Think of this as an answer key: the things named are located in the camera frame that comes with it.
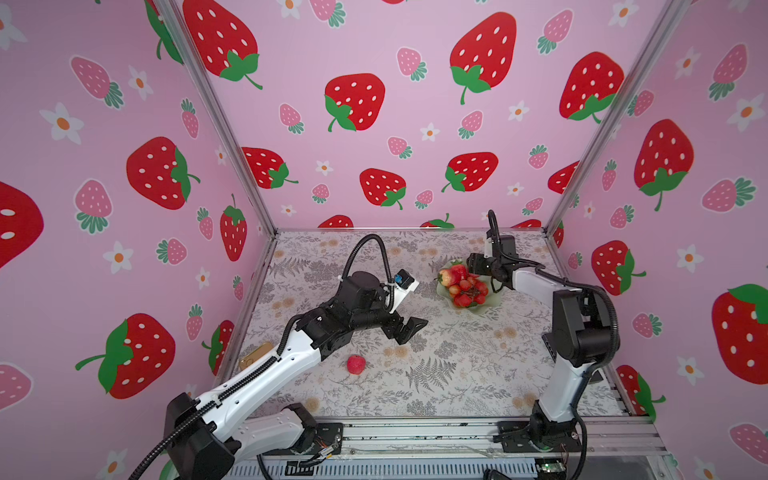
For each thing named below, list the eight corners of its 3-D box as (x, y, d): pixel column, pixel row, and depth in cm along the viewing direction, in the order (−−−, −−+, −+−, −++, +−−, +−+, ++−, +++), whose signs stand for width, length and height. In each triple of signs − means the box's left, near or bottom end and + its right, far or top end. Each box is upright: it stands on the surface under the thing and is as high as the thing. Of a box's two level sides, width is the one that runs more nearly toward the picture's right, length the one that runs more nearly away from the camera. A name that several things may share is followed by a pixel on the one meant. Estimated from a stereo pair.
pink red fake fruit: (346, 371, 87) (344, 366, 84) (352, 357, 90) (351, 352, 86) (360, 377, 86) (359, 372, 83) (367, 363, 89) (366, 358, 85)
